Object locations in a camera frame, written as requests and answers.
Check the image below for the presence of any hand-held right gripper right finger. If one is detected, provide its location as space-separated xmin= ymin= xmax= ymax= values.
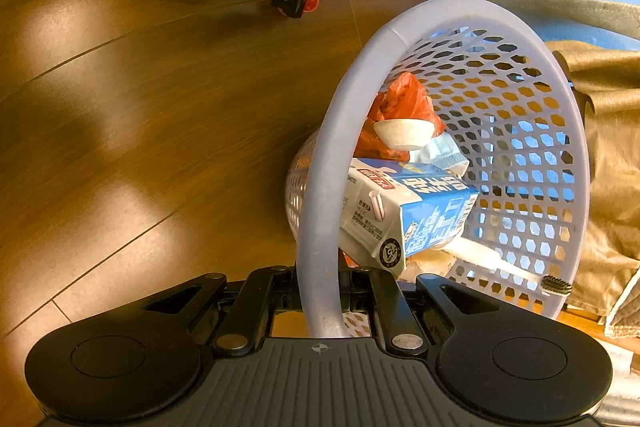
xmin=340 ymin=268 xmax=501 ymax=355

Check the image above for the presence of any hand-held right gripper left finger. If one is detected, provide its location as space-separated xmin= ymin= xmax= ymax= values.
xmin=142 ymin=264 xmax=298 ymax=356

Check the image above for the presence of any blue milk carton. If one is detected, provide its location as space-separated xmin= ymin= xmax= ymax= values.
xmin=340 ymin=157 xmax=480 ymax=280

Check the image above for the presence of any white toothbrush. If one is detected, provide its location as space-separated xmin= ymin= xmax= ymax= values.
xmin=445 ymin=237 xmax=573 ymax=297

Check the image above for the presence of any lavender plastic basket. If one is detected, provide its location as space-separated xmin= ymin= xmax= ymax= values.
xmin=285 ymin=0 xmax=591 ymax=338

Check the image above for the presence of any translucent plastic bag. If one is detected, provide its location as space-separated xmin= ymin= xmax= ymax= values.
xmin=420 ymin=134 xmax=471 ymax=178

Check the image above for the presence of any white plastic spoon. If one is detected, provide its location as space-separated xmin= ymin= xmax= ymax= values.
xmin=372 ymin=118 xmax=435 ymax=152

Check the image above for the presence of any red plastic bag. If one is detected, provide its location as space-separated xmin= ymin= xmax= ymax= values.
xmin=352 ymin=72 xmax=446 ymax=162

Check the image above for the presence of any brown quilted chair cover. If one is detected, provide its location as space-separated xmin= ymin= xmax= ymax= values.
xmin=485 ymin=0 xmax=640 ymax=338

